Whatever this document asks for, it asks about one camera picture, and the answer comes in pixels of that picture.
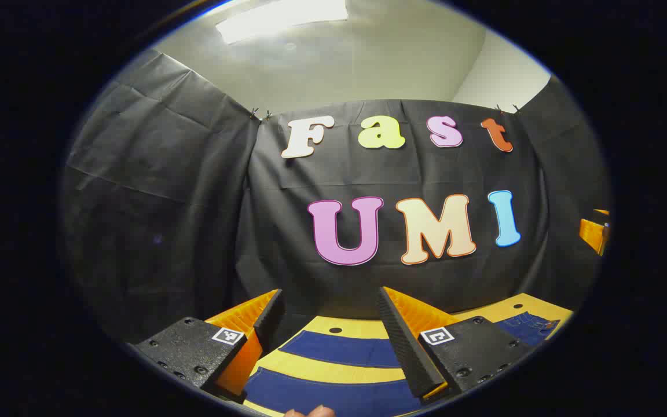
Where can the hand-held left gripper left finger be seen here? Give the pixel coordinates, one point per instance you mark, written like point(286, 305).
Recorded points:
point(270, 315)

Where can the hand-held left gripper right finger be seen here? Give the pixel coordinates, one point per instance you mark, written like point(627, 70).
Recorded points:
point(409, 353)

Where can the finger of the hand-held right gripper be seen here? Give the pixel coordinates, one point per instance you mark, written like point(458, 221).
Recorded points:
point(593, 231)

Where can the blue denim jeans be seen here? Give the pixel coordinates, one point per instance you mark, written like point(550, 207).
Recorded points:
point(339, 350)

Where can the black backdrop cloth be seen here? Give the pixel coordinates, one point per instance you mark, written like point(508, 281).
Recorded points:
point(194, 202)

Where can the white ceiling light panel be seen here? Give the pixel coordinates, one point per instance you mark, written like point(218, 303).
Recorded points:
point(281, 17)

